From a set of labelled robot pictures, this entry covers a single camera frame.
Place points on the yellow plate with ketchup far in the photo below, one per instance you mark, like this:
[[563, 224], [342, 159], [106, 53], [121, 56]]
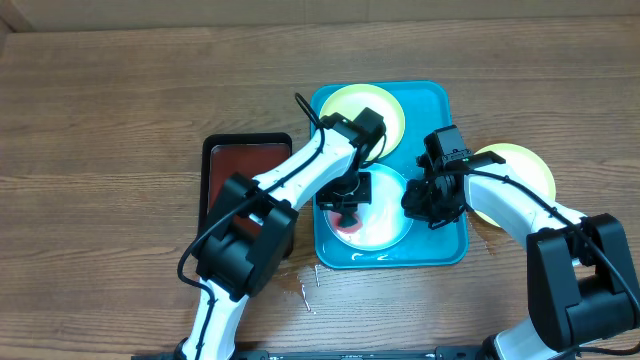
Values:
[[350, 100]]

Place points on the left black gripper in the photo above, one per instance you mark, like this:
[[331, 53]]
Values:
[[328, 200]]

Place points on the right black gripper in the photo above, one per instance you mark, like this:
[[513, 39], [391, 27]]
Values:
[[422, 210]]

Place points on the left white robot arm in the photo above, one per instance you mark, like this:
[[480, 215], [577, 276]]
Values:
[[251, 223]]

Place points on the black tray with red water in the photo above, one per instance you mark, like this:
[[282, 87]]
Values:
[[248, 154]]

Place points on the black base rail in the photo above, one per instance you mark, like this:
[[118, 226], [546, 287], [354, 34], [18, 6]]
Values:
[[439, 353]]

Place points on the teal plastic tray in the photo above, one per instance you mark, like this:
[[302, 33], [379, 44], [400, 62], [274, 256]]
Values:
[[426, 108]]

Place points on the orange and green sponge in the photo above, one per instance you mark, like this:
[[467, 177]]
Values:
[[345, 222]]

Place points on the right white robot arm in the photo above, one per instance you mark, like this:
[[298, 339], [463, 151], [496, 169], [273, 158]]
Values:
[[582, 285]]

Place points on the light blue plate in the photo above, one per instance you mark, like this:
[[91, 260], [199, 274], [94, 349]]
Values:
[[380, 224]]

